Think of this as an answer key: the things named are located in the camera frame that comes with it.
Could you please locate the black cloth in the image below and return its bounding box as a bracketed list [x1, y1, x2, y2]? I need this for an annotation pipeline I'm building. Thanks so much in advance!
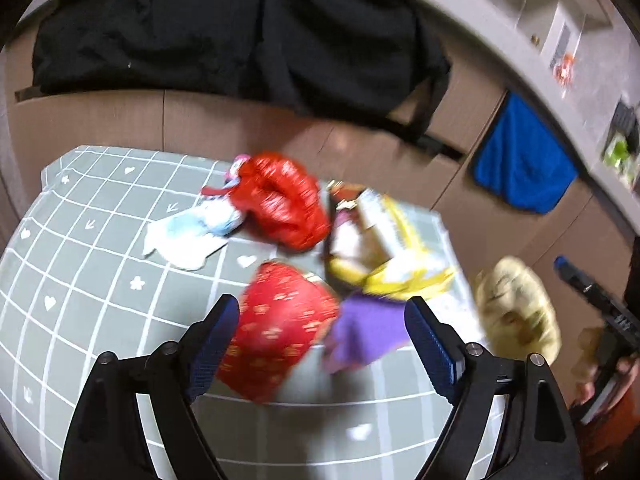
[15, 0, 453, 156]

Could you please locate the green small item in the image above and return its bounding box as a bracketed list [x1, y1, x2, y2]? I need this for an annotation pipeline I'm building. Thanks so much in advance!
[602, 137, 632, 171]

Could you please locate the white and blue wrapper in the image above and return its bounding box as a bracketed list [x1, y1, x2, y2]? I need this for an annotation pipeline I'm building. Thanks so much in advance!
[144, 205, 246, 272]

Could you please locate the red plastic bag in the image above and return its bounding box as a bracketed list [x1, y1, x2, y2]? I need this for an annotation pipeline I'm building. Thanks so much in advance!
[230, 152, 332, 253]

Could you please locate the yellow and white package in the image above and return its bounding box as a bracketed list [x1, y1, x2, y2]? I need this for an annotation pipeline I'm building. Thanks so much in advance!
[322, 180, 458, 301]

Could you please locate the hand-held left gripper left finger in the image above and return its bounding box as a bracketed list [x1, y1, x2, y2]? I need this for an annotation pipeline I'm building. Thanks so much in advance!
[59, 294, 241, 480]

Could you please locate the pink plastic packaging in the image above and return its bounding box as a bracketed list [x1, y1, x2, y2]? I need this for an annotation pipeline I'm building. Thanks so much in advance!
[201, 154, 251, 196]

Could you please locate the white box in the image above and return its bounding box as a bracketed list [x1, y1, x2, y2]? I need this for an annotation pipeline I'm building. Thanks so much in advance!
[540, 15, 573, 61]

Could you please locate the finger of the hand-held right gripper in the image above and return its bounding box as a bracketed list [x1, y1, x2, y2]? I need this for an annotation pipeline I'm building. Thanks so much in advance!
[554, 256, 632, 322]

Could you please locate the person's right hand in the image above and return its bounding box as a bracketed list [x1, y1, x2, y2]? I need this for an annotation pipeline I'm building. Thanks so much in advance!
[574, 327, 640, 411]

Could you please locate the green grid tablecloth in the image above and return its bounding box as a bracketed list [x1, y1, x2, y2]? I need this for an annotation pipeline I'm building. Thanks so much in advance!
[0, 145, 506, 480]

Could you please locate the person's right forearm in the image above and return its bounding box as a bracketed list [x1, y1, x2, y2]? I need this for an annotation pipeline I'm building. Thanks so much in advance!
[575, 400, 640, 473]

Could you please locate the blue cloth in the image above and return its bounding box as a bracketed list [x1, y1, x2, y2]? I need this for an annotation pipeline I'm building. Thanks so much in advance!
[472, 92, 581, 216]

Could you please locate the orange small item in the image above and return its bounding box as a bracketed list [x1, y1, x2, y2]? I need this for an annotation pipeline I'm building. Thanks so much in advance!
[550, 52, 577, 86]

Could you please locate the red patterned snack packet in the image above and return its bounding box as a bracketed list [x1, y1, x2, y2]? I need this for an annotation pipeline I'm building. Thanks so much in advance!
[217, 260, 341, 403]

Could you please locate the purple cloth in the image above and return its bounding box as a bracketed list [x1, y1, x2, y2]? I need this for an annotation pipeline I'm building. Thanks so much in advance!
[320, 292, 416, 373]

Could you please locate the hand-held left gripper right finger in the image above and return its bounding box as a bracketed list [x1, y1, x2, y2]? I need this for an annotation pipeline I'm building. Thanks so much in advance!
[404, 296, 583, 480]

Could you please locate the black small device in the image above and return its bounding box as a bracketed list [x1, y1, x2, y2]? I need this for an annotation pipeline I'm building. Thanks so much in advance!
[610, 102, 640, 137]

